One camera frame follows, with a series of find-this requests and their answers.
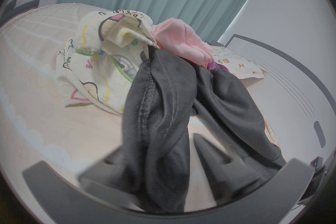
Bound white printed pillow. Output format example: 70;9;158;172
210;44;266;79

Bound pink garment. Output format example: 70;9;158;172
151;18;215;66

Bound purple garment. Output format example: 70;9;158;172
207;60;229;74

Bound white printed garment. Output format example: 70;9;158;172
56;9;160;116

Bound black T-shirt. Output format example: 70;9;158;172
122;48;287;214

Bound bed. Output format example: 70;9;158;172
0;2;336;215

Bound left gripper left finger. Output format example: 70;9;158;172
79;146;145;208

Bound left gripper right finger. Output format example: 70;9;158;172
193;133;263;203

